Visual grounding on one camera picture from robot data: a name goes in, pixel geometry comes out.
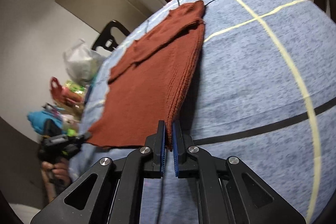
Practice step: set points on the red gift bag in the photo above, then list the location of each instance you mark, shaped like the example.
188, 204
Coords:
56, 94

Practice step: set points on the green snack packet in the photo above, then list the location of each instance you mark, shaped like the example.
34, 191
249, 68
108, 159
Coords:
74, 86

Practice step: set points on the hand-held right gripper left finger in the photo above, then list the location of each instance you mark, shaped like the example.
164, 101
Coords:
162, 146

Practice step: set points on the white plastic bag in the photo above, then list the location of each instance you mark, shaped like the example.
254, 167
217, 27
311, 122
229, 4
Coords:
81, 64

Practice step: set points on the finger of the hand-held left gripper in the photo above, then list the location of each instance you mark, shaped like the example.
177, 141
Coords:
80, 139

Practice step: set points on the bright blue bag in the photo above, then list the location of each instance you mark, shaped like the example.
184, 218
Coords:
39, 120

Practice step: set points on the dark blue box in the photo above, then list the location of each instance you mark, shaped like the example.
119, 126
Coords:
88, 95

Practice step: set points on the blue checked table cover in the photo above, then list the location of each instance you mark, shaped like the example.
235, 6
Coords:
262, 82

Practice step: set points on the person's left hand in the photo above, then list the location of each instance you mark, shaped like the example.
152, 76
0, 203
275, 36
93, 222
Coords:
61, 172

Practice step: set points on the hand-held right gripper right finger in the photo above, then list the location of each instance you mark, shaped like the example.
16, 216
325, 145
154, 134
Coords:
176, 146

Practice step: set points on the rust red knit sweater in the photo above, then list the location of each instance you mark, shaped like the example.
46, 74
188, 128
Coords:
147, 82

